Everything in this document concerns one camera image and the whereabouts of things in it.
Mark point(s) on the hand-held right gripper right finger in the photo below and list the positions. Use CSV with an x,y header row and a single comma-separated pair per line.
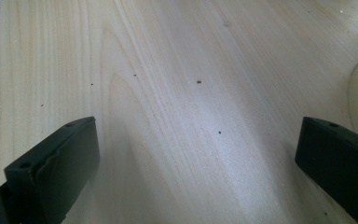
x,y
338,161

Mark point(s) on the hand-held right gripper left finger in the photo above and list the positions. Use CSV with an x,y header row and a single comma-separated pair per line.
x,y
59,161

